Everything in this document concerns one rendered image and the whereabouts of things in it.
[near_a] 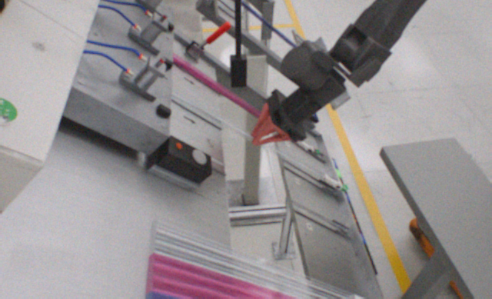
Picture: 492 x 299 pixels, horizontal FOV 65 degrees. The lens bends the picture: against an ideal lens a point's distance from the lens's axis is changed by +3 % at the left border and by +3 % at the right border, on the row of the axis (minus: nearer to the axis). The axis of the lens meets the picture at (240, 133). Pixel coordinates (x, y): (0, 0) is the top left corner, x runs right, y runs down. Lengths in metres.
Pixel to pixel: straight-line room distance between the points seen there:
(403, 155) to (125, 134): 0.95
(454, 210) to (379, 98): 1.34
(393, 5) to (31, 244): 0.57
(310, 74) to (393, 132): 1.64
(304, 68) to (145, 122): 0.27
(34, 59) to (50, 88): 0.04
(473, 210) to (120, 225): 0.97
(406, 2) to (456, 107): 1.92
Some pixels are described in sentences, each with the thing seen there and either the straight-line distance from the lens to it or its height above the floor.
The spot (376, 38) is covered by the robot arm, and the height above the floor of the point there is 1.15.
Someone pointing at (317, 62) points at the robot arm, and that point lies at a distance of 0.63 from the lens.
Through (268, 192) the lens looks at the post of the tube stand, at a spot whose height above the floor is 0.01.
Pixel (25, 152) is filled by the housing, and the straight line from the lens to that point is 0.35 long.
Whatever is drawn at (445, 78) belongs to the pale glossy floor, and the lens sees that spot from 2.76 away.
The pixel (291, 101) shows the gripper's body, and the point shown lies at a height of 1.03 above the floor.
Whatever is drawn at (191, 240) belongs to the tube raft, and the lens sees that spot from 0.50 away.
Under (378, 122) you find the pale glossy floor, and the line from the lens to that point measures 2.27.
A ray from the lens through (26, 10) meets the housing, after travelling 0.48.
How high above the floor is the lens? 1.48
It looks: 45 degrees down
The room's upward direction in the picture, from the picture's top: straight up
